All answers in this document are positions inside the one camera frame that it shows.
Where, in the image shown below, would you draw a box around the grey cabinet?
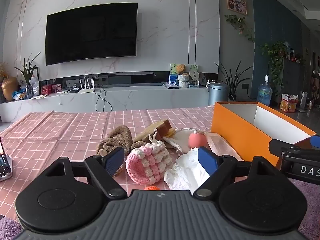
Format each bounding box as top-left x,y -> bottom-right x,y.
281,57 -> 307,105

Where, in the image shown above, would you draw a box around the black cable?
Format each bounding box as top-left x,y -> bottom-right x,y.
94,85 -> 112,112

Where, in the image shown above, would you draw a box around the trailing pothos plant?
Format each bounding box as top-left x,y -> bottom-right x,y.
259,41 -> 288,98

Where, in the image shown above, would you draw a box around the brown scouring sponge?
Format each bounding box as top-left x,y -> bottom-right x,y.
134,120 -> 173,143

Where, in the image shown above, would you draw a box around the phone on stand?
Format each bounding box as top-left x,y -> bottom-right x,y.
0,136 -> 13,182

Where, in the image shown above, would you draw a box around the framed wall picture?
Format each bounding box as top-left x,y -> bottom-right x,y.
226,0 -> 248,16

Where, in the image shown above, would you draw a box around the round paper fan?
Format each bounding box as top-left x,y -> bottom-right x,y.
189,64 -> 200,84

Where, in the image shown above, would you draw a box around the grey metal trash can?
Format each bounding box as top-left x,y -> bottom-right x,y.
207,82 -> 230,107

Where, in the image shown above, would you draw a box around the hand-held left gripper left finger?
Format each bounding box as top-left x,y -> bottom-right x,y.
45,146 -> 128,200

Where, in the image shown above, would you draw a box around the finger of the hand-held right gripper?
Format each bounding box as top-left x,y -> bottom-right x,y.
309,134 -> 320,148
269,139 -> 320,156

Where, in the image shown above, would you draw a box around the pink white crochet pouch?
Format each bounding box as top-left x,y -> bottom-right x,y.
125,129 -> 173,185

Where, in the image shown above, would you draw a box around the purple fluffy rug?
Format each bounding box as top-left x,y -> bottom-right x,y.
0,177 -> 320,240

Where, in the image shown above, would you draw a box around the white crumpled tissue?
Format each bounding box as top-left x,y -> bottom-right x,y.
164,148 -> 213,192

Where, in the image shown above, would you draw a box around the cream drawstring cloth bag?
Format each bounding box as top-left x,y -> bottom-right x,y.
162,128 -> 200,154

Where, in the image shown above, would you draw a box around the orange cardboard box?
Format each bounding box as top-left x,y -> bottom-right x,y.
211,102 -> 317,167

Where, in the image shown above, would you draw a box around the red boxes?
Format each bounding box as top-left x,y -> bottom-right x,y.
41,84 -> 62,95

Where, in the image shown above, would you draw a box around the gold vase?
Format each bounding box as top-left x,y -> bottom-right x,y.
1,76 -> 19,102

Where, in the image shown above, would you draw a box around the brown fluffy towel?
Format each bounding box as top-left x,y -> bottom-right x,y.
96,125 -> 147,157

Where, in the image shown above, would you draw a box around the pink checked tablecloth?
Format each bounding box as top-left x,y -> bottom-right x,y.
0,106 -> 250,215

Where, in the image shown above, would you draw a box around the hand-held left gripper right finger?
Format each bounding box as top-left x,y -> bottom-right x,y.
194,147 -> 274,198

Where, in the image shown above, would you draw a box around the black wall television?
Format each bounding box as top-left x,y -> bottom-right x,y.
45,2 -> 138,66

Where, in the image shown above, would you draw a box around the white router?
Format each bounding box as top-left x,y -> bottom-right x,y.
78,75 -> 97,94

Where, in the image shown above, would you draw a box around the potted plant in glass vase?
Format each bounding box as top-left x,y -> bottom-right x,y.
14,52 -> 41,98

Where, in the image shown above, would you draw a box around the white plastic bag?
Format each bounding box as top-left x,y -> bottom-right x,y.
30,76 -> 40,97

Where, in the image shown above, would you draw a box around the white mesh bag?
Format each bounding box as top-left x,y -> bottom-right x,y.
206,132 -> 244,162

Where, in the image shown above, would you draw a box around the pink soft ball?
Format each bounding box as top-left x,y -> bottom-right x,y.
188,131 -> 207,148

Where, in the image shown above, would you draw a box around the green blue painted canvas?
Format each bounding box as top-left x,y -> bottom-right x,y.
169,63 -> 180,87

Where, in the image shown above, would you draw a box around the long-leaf potted plant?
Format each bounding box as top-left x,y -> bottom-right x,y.
214,60 -> 253,102

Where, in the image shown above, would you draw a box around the blue water bottle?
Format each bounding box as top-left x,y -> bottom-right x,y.
257,75 -> 273,107

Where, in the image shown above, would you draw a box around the hanging ivy plant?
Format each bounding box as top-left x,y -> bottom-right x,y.
224,14 -> 255,43

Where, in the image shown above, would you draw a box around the red yellow gift bag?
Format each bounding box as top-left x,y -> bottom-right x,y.
280,94 -> 299,113

